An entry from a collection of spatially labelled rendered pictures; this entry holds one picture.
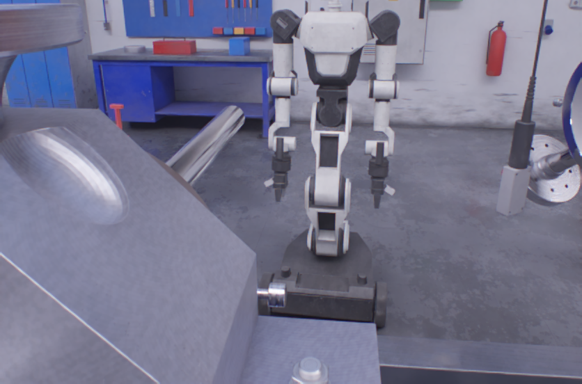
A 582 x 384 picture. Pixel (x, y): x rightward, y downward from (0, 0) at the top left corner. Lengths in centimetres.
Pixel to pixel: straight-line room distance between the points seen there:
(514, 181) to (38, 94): 567
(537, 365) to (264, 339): 53
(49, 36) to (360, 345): 36
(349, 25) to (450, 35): 371
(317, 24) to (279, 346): 159
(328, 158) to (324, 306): 67
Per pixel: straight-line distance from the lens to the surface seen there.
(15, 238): 31
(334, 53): 193
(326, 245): 224
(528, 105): 122
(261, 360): 45
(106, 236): 34
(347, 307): 215
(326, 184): 200
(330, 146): 203
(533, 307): 261
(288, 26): 199
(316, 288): 214
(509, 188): 125
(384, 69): 200
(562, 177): 143
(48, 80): 615
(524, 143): 123
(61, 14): 35
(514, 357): 88
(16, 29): 32
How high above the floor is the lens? 142
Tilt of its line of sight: 20 degrees down
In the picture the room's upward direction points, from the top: straight up
